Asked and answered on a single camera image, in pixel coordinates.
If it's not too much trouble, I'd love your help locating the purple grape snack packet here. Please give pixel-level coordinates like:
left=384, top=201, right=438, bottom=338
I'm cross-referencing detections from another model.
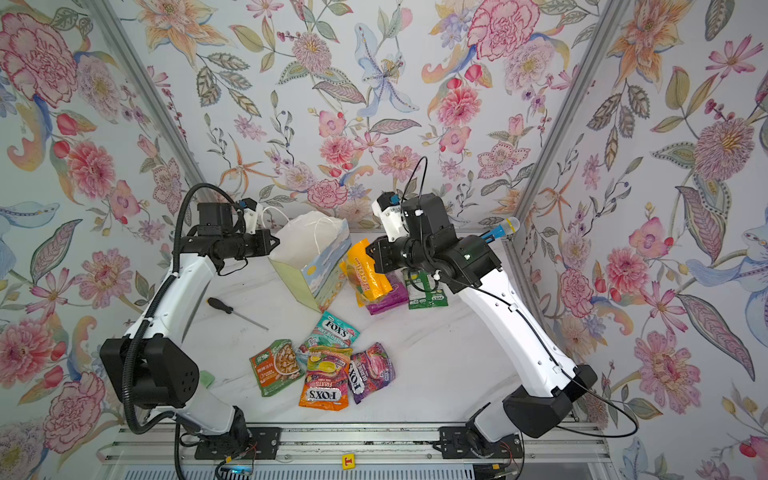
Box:
left=365, top=272, right=409, bottom=315

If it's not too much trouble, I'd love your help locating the yellow mango snack packet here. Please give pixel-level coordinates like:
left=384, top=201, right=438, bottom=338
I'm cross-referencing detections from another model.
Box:
left=340, top=239, right=393, bottom=307

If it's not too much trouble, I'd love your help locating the landscape print paper bag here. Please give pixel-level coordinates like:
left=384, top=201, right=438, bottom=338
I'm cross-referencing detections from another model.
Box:
left=268, top=211, right=351, bottom=312

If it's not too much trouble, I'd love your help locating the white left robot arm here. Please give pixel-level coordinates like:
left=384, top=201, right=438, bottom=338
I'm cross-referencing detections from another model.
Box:
left=99, top=183, right=280, bottom=458

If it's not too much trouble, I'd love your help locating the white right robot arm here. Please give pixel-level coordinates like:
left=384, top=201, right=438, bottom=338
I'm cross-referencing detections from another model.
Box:
left=366, top=192, right=597, bottom=456

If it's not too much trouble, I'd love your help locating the blue toy microphone on stand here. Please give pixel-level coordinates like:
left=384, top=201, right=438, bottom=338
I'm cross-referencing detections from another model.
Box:
left=480, top=217, right=520, bottom=243

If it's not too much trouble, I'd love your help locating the teal Fox's candy packet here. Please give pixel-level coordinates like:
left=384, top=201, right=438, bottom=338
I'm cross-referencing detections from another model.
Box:
left=297, top=312, right=360, bottom=355

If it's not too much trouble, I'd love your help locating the purple Fox's candy packet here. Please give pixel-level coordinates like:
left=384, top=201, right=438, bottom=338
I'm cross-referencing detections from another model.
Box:
left=348, top=342, right=396, bottom=404

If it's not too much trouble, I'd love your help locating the green sponge piece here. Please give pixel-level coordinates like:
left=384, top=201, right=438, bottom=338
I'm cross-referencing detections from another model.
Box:
left=199, top=370, right=215, bottom=389

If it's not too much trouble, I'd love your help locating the green orange snack packet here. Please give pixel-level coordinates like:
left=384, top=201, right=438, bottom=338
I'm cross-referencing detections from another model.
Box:
left=249, top=339, right=304, bottom=397

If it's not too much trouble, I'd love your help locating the orange Fox's fruits packet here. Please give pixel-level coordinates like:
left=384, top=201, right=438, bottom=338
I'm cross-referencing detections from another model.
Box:
left=298, top=346, right=352, bottom=411

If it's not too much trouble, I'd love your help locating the yellow tag with letter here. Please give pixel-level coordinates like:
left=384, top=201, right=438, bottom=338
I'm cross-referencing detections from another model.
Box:
left=342, top=453, right=356, bottom=471

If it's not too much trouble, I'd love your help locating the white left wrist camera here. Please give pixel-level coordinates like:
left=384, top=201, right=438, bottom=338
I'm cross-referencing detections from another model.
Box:
left=239, top=198, right=264, bottom=234

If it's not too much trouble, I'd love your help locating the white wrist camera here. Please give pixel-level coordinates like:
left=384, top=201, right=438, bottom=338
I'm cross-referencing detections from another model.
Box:
left=372, top=191, right=408, bottom=242
left=239, top=198, right=264, bottom=234

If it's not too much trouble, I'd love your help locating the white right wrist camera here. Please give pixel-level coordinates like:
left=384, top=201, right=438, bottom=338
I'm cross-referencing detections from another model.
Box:
left=372, top=191, right=408, bottom=242

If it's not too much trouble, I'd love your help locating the black handled screwdriver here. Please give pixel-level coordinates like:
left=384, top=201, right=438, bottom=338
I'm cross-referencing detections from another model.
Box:
left=206, top=297, right=269, bottom=331

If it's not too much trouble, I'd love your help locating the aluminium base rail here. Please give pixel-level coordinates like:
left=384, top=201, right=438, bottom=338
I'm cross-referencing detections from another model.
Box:
left=95, top=421, right=613, bottom=466

